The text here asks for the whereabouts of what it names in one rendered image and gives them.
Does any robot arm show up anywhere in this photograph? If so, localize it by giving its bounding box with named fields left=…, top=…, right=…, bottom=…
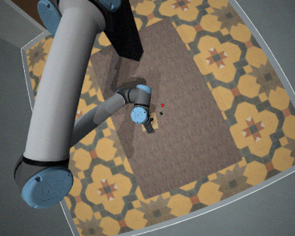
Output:
left=14, top=0, right=154, bottom=209

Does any tan mat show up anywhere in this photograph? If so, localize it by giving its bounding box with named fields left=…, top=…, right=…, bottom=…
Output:
left=142, top=112, right=159, bottom=131

